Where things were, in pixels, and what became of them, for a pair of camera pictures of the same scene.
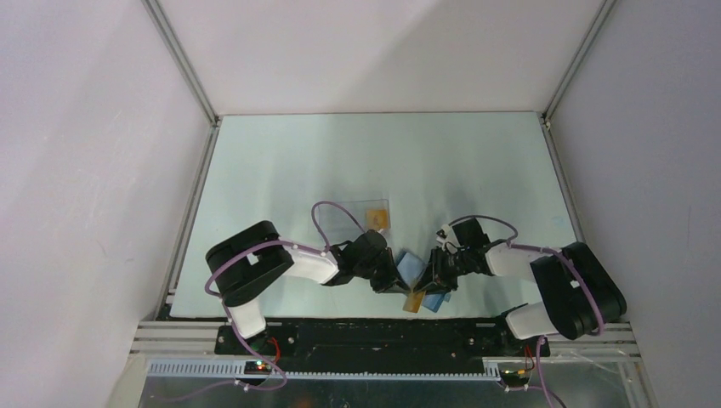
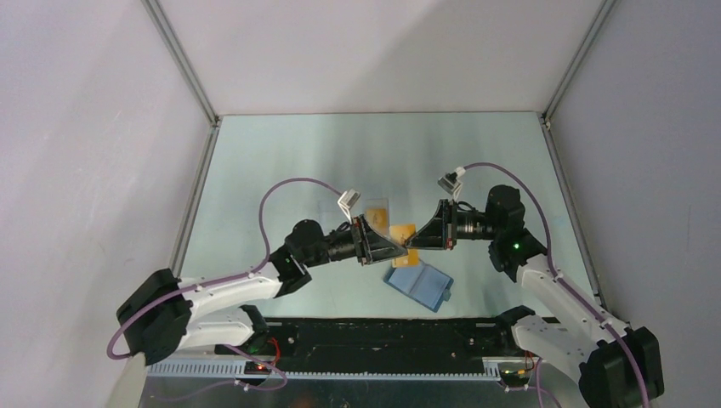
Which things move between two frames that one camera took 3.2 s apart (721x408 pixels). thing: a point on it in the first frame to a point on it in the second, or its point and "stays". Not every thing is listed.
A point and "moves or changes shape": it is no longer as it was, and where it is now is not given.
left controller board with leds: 257,367 stays
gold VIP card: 413,301 to 400,233
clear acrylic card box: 337,227 stays
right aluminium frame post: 604,13 stays
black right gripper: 437,280 to 440,231
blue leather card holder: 412,269 moves or changes shape
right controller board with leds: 517,378 stays
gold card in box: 377,219 stays
